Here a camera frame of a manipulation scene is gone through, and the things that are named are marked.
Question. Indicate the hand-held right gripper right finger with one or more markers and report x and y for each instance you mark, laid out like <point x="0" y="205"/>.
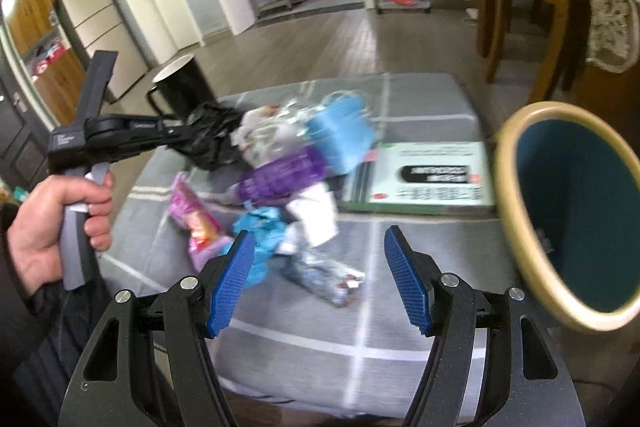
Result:
<point x="407" y="277"/>

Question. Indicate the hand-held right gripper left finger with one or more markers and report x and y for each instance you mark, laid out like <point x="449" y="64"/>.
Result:
<point x="235" y="277"/>

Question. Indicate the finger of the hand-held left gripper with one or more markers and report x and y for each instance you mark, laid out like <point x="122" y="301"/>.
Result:
<point x="177" y="132"/>

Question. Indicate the black plastic bag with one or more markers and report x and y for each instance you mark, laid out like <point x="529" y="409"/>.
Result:
<point x="210" y="137"/>

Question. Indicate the blue face mask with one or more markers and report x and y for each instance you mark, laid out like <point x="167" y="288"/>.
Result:
<point x="260" y="232"/>
<point x="342" y="132"/>

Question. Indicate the pink snack wrapper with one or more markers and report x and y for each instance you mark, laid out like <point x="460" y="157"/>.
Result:
<point x="195" y="217"/>

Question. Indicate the white tissue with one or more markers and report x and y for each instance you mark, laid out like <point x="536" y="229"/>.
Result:
<point x="315" y="212"/>

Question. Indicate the purple plastic bottle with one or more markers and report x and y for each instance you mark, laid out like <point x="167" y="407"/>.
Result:
<point x="280" y="177"/>

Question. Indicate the teal bin with beige rim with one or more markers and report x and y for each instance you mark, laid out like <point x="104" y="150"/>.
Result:
<point x="575" y="207"/>

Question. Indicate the person's left forearm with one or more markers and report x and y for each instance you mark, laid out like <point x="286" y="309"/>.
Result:
<point x="40" y="337"/>

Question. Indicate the person's left hand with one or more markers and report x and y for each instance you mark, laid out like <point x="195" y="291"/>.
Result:
<point x="40" y="227"/>

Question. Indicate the black mug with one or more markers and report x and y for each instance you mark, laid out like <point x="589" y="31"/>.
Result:
<point x="187" y="87"/>

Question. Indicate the dark door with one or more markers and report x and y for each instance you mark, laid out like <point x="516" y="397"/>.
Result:
<point x="17" y="137"/>

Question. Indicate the grey checked cushion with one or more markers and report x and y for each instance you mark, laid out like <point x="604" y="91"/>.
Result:
<point x="350" y="337"/>

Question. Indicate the silver foil wrapper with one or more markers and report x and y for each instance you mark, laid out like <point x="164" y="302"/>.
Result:
<point x="320" y="277"/>

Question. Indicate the clear plastic wrapper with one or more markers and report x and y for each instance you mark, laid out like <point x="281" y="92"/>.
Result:
<point x="270" y="132"/>

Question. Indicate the pink toy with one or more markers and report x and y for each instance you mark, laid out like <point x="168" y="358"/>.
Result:
<point x="47" y="57"/>

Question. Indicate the white and green box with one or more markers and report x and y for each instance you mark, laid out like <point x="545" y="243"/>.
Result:
<point x="425" y="177"/>

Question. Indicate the beige refrigerator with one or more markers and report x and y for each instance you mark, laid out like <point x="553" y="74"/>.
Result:
<point x="95" y="22"/>

